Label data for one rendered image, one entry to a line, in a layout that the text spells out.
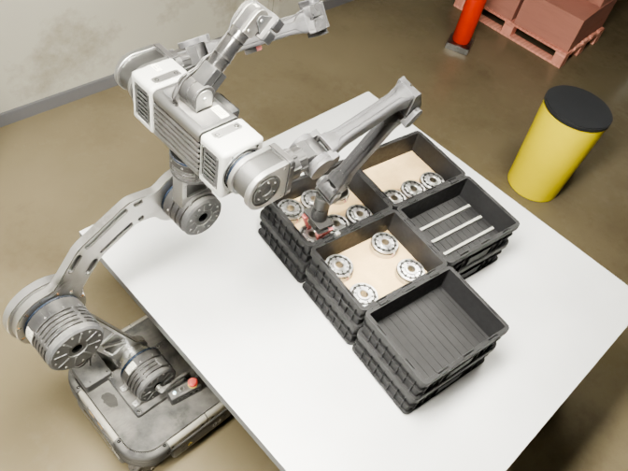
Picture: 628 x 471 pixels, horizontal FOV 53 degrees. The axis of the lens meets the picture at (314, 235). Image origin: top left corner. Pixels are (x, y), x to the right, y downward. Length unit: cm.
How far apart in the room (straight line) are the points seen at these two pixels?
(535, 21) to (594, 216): 189
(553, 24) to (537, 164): 177
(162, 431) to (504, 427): 123
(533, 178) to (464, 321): 191
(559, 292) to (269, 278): 116
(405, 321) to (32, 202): 214
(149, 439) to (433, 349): 110
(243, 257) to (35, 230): 137
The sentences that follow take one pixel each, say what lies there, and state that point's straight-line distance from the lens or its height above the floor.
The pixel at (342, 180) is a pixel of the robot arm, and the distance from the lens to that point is 201.
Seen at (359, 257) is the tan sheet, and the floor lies 83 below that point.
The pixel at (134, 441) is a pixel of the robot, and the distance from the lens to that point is 251.
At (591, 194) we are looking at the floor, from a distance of 442.
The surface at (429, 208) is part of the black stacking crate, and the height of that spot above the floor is 83.
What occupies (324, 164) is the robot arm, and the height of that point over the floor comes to 144.
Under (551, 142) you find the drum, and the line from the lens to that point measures 384.
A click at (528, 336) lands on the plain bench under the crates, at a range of 249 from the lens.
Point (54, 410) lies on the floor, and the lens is 286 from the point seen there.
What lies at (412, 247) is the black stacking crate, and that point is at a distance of 233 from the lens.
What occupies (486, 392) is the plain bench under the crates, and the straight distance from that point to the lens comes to 229.
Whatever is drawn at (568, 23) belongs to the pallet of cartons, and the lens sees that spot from 541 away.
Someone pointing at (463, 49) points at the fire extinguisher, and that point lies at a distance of 519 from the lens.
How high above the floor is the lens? 256
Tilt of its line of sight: 49 degrees down
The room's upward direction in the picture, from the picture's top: 15 degrees clockwise
